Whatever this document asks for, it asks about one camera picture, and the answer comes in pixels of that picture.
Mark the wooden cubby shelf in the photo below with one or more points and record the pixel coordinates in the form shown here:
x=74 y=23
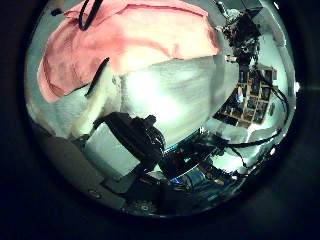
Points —
x=253 y=96

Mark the electronics rack with teal lights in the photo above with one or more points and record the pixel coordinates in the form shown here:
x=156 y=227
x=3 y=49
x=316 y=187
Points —
x=196 y=173

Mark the small black object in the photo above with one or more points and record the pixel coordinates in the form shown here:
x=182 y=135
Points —
x=56 y=12

